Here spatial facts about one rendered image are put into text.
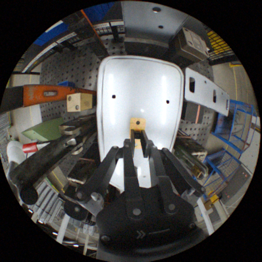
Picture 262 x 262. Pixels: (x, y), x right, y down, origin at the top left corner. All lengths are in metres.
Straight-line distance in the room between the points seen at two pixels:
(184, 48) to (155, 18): 0.10
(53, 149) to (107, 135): 0.14
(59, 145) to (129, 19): 0.27
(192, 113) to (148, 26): 0.27
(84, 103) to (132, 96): 0.10
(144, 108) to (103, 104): 0.10
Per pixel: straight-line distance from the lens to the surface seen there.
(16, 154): 0.75
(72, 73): 0.68
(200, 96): 0.29
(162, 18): 0.22
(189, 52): 0.27
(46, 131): 0.62
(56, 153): 0.17
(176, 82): 0.24
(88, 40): 0.33
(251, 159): 8.05
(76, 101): 0.16
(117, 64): 0.22
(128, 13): 0.22
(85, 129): 0.23
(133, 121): 0.20
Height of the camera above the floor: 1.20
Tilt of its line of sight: 69 degrees down
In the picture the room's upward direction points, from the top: 178 degrees counter-clockwise
